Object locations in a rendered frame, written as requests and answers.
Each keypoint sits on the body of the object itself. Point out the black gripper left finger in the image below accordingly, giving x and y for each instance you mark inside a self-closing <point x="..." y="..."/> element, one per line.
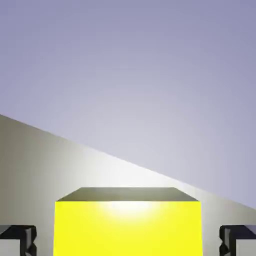
<point x="24" y="234"/>

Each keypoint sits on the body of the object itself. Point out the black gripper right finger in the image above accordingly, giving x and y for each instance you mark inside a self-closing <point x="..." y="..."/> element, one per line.
<point x="230" y="234"/>

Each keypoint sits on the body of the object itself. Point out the large yellow box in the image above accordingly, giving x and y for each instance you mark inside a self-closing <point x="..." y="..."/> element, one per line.
<point x="128" y="230"/>

